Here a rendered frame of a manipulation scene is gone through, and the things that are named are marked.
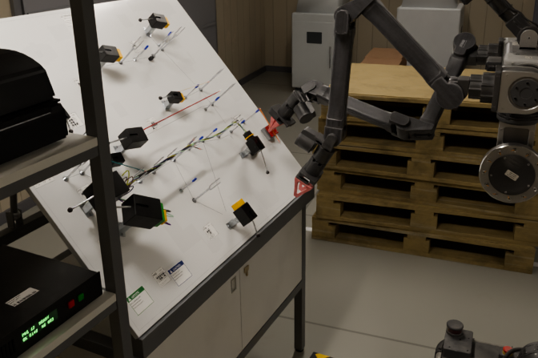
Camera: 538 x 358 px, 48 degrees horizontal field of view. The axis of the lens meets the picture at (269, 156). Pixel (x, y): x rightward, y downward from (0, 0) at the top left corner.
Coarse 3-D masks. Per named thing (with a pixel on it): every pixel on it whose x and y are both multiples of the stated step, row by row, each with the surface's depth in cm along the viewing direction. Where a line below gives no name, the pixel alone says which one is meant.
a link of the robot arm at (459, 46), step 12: (456, 36) 219; (468, 36) 218; (456, 48) 217; (468, 48) 216; (456, 60) 217; (456, 72) 215; (432, 96) 213; (432, 108) 211; (420, 120) 209; (432, 120) 208; (408, 132) 211; (420, 132) 209; (432, 132) 209
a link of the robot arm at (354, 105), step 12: (312, 96) 228; (324, 96) 224; (348, 96) 222; (348, 108) 220; (360, 108) 218; (372, 108) 217; (372, 120) 216; (384, 120) 213; (396, 120) 209; (408, 120) 208; (396, 132) 217
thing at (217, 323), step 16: (224, 288) 208; (208, 304) 200; (224, 304) 210; (192, 320) 192; (208, 320) 201; (224, 320) 212; (240, 320) 223; (176, 336) 184; (192, 336) 193; (208, 336) 203; (224, 336) 213; (240, 336) 225; (160, 352) 178; (176, 352) 186; (192, 352) 195; (208, 352) 204; (224, 352) 215
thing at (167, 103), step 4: (172, 92) 214; (176, 92) 216; (160, 96) 211; (168, 96) 213; (172, 96) 214; (176, 96) 215; (180, 96) 216; (168, 100) 215; (172, 100) 214; (176, 100) 215; (180, 100) 217; (164, 104) 218; (168, 104) 217; (172, 104) 218; (164, 108) 218; (168, 108) 219
